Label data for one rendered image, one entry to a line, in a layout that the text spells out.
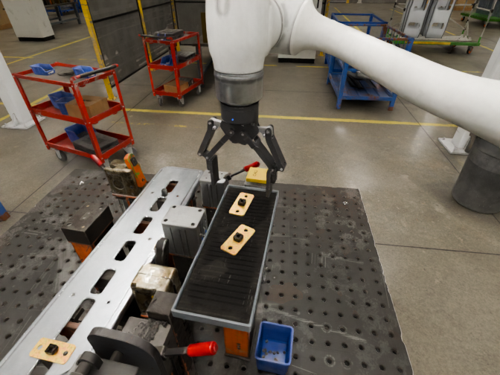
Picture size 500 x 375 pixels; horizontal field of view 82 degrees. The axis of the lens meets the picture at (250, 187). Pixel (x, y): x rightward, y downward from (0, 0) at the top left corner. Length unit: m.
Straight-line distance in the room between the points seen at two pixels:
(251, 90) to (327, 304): 0.80
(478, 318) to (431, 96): 1.90
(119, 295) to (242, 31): 0.63
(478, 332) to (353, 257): 1.11
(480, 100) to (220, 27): 0.37
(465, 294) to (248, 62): 2.09
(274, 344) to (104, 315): 0.51
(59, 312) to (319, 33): 0.81
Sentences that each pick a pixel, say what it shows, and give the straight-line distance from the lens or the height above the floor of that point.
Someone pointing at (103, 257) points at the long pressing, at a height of 1.00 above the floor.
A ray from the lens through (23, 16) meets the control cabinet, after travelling 11.03.
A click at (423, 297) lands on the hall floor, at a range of 2.20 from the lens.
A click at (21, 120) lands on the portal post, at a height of 0.08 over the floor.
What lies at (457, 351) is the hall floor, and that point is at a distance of 2.09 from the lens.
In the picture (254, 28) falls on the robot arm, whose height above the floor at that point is 1.55.
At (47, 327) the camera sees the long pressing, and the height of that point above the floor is 1.00.
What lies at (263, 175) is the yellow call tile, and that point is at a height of 1.16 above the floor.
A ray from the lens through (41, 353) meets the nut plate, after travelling 0.80.
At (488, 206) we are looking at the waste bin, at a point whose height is 0.09.
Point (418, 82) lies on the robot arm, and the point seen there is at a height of 1.50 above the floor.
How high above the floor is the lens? 1.62
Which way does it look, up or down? 37 degrees down
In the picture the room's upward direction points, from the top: straight up
